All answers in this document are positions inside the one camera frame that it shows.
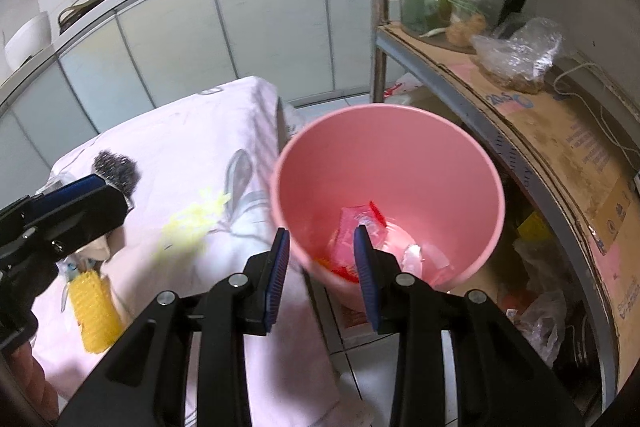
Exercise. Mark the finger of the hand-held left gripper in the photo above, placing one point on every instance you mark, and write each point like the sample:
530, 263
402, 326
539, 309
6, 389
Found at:
90, 217
65, 194

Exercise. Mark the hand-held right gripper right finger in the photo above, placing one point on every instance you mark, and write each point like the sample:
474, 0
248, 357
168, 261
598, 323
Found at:
365, 277

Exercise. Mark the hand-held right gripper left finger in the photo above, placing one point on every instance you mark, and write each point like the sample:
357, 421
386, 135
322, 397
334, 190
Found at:
277, 277

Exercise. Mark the cream paper wrapper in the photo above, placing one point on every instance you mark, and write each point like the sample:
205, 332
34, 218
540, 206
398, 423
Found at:
95, 251

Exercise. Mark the orange and white plastic wrapper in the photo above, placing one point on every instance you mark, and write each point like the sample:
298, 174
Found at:
345, 227

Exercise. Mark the steel wool scrubber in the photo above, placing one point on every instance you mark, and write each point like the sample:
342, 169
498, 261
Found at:
117, 169

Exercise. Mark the yellow foam fruit net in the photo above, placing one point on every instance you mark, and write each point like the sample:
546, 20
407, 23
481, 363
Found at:
95, 312

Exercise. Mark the pink plastic bucket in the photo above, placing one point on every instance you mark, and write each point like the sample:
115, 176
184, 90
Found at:
380, 167

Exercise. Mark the person's left hand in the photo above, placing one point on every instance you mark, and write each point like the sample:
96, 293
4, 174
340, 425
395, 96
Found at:
35, 382

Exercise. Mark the red and white carton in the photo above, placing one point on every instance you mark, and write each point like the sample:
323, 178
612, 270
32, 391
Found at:
356, 324

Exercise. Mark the yellow packet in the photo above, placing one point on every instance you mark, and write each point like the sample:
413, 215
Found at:
534, 226

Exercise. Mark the kitchen counter cabinet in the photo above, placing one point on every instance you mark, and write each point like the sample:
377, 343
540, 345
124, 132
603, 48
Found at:
165, 42

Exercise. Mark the dark countertop appliance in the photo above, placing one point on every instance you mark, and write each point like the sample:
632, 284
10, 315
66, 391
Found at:
80, 12

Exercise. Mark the crumpled clear bag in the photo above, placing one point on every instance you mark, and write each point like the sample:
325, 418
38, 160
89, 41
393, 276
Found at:
542, 327

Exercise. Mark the cardboard sheet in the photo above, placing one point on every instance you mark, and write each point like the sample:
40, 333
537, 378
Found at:
560, 142

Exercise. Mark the ginger root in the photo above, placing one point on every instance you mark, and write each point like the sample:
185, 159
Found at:
467, 31

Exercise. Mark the metal shelf rack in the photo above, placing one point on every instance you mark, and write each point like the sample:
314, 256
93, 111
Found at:
378, 7

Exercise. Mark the clear plastic bag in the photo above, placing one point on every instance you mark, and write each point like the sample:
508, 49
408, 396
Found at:
515, 52

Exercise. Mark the green vegetable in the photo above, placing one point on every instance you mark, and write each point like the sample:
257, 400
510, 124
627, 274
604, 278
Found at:
420, 9

